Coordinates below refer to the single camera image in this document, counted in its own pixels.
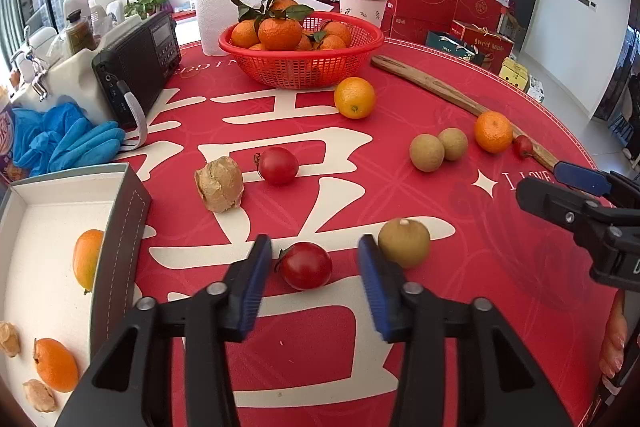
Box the green potted plant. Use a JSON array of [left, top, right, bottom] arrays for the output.
[[124, 0, 173, 20]]

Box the small mandarin orange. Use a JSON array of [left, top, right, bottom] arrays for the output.
[[474, 111, 514, 154]]

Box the dry husk physalis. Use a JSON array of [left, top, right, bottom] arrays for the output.
[[194, 157, 246, 212], [22, 378, 57, 413], [0, 321, 22, 358]]

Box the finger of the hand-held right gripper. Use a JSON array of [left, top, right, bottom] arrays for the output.
[[516, 179, 640, 235], [555, 161, 640, 208]]

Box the wooden back scratcher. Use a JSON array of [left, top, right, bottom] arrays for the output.
[[371, 55, 561, 172]]

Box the silver metal figurine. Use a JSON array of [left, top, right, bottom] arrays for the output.
[[10, 47, 48, 100]]

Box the floral paper cup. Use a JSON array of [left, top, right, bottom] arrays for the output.
[[337, 0, 391, 32]]

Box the smooth round orange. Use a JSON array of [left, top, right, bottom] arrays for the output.
[[72, 229, 105, 295], [334, 77, 377, 120]]

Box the person's right hand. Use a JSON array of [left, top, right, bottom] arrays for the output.
[[599, 292, 628, 382]]

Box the pile of leafy mandarins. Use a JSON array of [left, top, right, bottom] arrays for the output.
[[227, 0, 353, 52]]

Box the black portable radio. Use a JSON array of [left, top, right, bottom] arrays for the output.
[[91, 13, 182, 145]]

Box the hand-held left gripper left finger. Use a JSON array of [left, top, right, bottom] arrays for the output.
[[55, 234, 273, 427]]

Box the purple instant drink cup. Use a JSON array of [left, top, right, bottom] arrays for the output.
[[0, 87, 18, 185]]

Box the red plastic basket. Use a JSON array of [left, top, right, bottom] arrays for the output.
[[218, 11, 385, 90]]

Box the red and gold gift box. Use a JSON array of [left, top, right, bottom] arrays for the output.
[[451, 21, 516, 75]]

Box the white paper towel roll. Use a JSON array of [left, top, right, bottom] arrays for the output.
[[194, 0, 251, 56]]

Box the brown longan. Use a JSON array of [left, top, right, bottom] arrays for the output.
[[377, 218, 432, 270], [409, 133, 446, 172], [437, 128, 469, 162]]

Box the green gift bag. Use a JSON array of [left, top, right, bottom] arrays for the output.
[[426, 31, 476, 62]]

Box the brown bottle black cap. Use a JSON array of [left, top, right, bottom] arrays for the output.
[[65, 9, 98, 55]]

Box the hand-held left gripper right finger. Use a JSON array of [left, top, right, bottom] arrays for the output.
[[357, 234, 573, 427]]

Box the orange with stem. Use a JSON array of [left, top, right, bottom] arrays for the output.
[[32, 338, 80, 394]]

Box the grey shallow cardboard box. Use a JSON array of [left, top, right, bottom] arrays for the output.
[[0, 163, 152, 427]]

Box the yellow carton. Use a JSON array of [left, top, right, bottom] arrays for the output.
[[500, 58, 531, 92]]

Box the white ceramic container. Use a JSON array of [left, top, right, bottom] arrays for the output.
[[10, 14, 131, 128]]

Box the tiny red cherry tomato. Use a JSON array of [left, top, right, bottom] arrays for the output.
[[512, 134, 536, 159]]

